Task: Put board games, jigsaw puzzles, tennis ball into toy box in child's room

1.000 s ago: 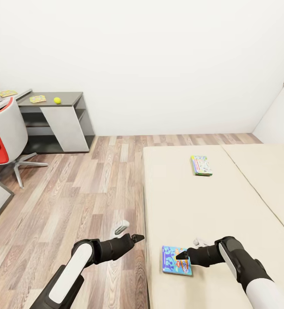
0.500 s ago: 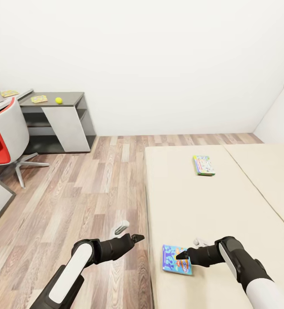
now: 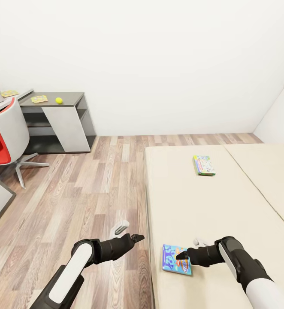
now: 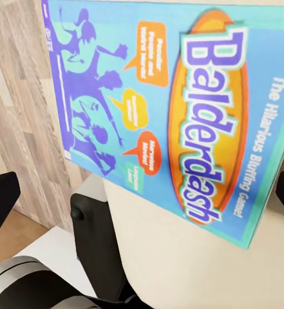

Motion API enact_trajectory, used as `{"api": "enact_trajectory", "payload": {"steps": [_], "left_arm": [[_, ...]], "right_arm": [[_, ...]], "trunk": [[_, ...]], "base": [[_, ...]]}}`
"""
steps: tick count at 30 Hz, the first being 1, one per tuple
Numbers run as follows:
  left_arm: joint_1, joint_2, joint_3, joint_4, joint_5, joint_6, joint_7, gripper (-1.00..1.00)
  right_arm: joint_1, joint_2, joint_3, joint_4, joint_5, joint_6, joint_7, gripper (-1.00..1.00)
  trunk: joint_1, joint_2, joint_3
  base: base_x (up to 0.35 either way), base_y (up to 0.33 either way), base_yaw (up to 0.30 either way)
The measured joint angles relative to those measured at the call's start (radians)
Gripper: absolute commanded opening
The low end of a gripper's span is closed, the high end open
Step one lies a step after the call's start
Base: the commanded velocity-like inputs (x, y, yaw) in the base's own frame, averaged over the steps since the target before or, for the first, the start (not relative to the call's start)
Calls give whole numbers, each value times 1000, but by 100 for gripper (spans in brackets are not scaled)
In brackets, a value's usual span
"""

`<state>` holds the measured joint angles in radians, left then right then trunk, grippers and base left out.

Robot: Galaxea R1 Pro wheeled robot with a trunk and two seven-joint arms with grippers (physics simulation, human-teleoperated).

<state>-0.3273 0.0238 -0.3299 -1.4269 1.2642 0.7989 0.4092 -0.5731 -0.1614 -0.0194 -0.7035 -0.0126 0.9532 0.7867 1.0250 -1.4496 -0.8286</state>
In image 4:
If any board game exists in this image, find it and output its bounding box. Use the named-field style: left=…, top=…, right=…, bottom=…
left=41, top=0, right=284, bottom=250

